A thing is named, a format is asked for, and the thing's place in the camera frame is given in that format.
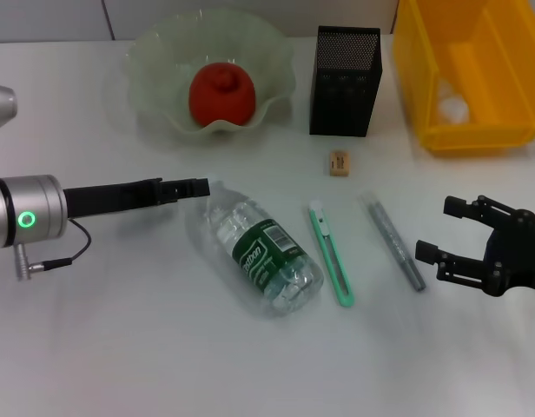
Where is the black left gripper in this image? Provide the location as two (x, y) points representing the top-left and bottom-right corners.
(63, 175), (212, 217)

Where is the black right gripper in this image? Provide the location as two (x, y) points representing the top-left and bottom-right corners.
(414, 194), (535, 300)

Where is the clear green-label water bottle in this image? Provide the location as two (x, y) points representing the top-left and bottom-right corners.
(187, 173), (326, 319)

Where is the mint green utility knife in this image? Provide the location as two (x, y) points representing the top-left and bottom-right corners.
(307, 200), (355, 308)

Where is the white paper ball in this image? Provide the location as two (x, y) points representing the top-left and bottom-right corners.
(436, 77), (471, 125)

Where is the grey marker pen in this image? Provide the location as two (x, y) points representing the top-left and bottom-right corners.
(360, 193), (427, 293)

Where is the small beige eraser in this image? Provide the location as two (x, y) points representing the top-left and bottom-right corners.
(328, 149), (352, 178)

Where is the black mesh pen holder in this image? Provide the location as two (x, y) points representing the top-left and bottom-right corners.
(309, 24), (384, 138)

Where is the pale green wavy glass bowl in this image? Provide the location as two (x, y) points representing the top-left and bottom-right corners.
(123, 10), (297, 141)

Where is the yellow plastic bin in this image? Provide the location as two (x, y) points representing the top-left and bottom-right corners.
(392, 0), (535, 158)

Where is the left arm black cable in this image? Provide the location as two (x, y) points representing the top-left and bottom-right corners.
(14, 216), (93, 282)

